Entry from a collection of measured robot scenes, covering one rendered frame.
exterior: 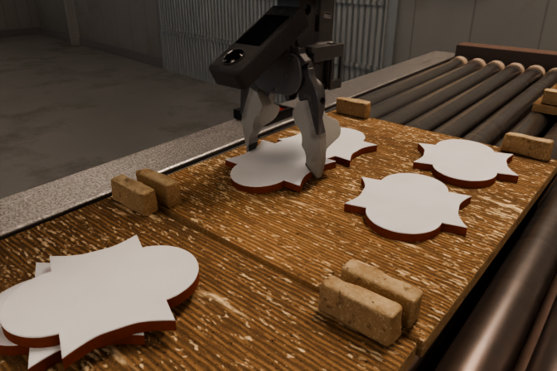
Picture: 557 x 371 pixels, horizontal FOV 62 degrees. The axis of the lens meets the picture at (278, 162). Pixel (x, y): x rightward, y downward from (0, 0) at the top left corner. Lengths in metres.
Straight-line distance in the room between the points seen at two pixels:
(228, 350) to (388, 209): 0.22
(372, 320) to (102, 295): 0.19
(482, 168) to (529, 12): 2.49
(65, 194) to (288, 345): 0.37
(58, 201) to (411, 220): 0.39
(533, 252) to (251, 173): 0.30
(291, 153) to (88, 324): 0.33
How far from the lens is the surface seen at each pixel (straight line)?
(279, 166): 0.54
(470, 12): 3.18
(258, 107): 0.55
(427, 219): 0.47
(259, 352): 0.33
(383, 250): 0.43
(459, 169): 0.59
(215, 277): 0.39
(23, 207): 0.60
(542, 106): 0.96
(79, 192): 0.61
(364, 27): 3.52
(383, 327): 0.33
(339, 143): 0.63
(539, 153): 0.68
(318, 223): 0.46
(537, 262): 0.49
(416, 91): 1.04
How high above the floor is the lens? 1.17
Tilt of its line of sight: 23 degrees down
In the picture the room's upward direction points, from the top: straight up
